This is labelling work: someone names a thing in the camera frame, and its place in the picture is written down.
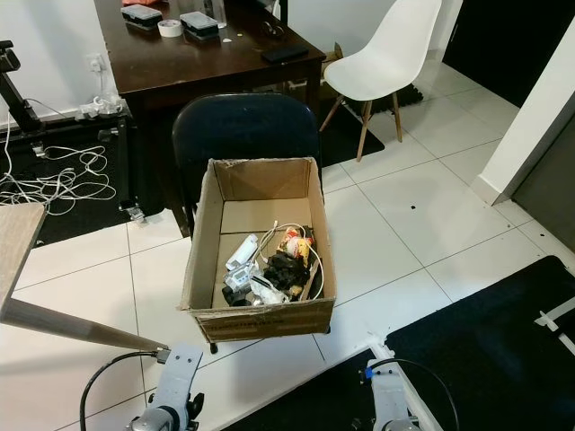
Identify brown cardboard box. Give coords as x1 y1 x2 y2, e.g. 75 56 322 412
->
179 157 339 345

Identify crumpled clear plastic wrap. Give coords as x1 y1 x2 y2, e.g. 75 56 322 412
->
220 269 293 309

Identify crumpled black bag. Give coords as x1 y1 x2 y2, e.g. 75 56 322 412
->
261 253 311 297

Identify white tube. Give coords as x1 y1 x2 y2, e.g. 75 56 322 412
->
227 233 263 275

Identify white tape strip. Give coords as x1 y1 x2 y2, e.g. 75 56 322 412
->
364 337 392 360
533 296 575 358

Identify yellow red snack packet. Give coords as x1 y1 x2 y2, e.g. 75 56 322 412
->
279 226 315 261

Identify black floor mat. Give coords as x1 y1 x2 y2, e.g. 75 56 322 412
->
225 255 575 431
0 126 145 243

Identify light wood table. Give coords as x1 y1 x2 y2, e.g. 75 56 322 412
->
0 201 173 354

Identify dark office chair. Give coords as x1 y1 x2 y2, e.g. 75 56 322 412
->
172 92 323 261

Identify white plug adapter cluster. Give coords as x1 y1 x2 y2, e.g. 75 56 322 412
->
74 94 136 122

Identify dark wood table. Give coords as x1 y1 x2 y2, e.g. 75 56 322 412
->
94 0 328 234

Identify black wheeled stand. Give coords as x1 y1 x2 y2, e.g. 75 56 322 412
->
0 40 146 225

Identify flat black phone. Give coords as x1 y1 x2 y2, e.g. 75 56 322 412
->
260 44 312 65

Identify white tape roll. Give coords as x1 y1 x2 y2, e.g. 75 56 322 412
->
156 18 184 39

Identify black case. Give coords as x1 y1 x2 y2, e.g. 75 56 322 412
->
179 11 222 42
122 4 164 31

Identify clear plastic bottle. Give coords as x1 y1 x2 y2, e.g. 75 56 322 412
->
203 0 228 30

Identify white shell chair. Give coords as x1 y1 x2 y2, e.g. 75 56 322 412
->
322 0 445 164

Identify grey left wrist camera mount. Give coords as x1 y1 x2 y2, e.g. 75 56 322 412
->
155 343 206 431

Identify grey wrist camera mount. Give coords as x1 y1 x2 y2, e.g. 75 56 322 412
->
155 343 206 431
362 359 414 431

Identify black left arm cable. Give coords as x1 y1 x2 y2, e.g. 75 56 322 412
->
79 348 172 431

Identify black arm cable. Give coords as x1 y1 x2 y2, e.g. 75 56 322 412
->
373 357 461 431
79 348 172 431

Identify thin white cable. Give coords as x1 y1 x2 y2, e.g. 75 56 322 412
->
252 223 326 302

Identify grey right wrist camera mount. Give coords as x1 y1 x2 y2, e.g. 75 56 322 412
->
362 359 414 431

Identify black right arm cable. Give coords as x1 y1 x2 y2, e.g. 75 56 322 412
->
373 357 461 431

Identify tangled white floor cables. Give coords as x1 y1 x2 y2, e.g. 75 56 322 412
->
0 117 119 218

